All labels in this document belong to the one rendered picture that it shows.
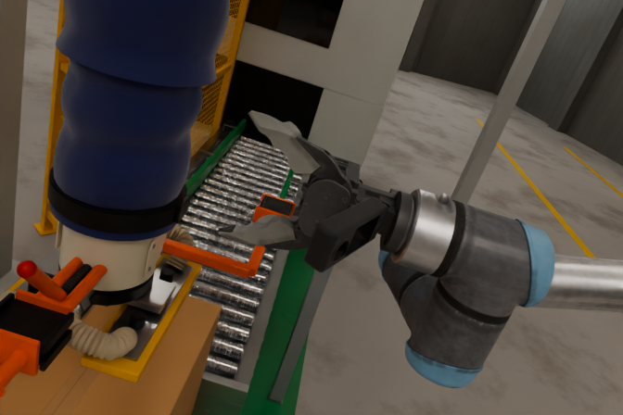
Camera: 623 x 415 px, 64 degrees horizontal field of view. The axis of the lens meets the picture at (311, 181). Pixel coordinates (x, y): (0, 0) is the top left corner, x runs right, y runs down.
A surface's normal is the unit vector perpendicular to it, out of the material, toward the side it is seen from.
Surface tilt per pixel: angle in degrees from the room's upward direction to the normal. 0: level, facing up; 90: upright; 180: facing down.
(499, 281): 89
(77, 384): 0
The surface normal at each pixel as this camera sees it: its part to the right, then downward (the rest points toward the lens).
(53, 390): 0.29, -0.87
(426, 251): -0.11, 0.39
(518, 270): -0.02, 0.11
